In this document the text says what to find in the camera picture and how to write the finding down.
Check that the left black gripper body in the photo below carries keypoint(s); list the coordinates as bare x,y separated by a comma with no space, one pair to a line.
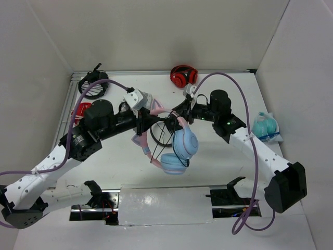
140,121

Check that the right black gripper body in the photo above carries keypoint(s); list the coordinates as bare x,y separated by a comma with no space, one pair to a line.
201,111

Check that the pink blue cat-ear headphones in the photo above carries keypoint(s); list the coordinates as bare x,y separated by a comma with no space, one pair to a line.
184,144

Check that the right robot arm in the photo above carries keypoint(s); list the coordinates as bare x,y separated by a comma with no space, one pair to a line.
286,180

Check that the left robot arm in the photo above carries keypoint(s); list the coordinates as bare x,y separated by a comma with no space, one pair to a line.
31,198

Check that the grey white headphones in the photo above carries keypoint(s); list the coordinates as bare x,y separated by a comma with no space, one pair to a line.
148,98

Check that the small black headphones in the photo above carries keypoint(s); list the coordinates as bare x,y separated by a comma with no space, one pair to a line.
163,135

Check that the red headphones at back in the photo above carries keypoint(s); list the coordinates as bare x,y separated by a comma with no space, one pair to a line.
182,75

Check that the red headphones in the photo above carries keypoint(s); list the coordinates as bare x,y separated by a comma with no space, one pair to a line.
80,112
182,75

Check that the teal headphones in bag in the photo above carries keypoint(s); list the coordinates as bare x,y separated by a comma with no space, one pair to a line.
266,128

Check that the red headphones at left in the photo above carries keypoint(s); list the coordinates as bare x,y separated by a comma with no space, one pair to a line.
80,112

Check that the white foil-covered panel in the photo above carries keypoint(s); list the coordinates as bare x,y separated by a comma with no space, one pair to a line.
164,206

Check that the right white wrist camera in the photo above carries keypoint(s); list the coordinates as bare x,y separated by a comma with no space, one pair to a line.
190,92

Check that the aluminium frame rail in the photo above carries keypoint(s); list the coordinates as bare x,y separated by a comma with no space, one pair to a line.
120,163

